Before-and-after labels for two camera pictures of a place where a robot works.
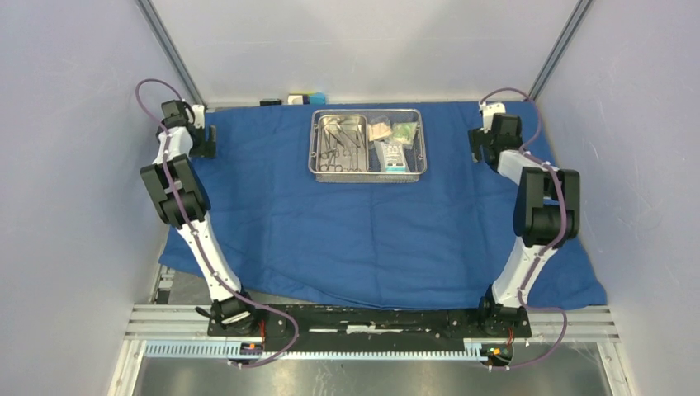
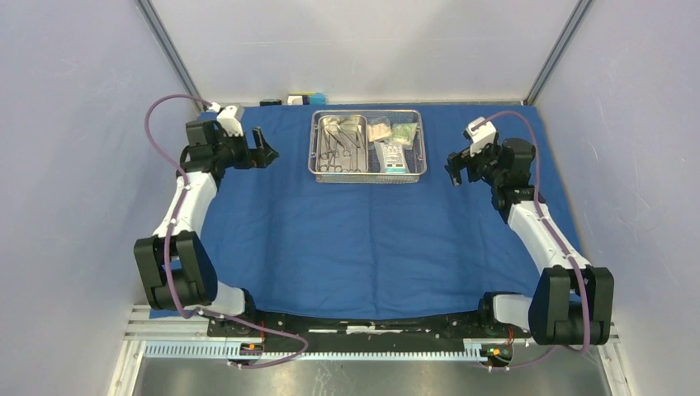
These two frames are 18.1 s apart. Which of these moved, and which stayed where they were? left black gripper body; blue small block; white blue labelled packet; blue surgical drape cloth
Moved: left black gripper body
Stayed: blue surgical drape cloth; white blue labelled packet; blue small block
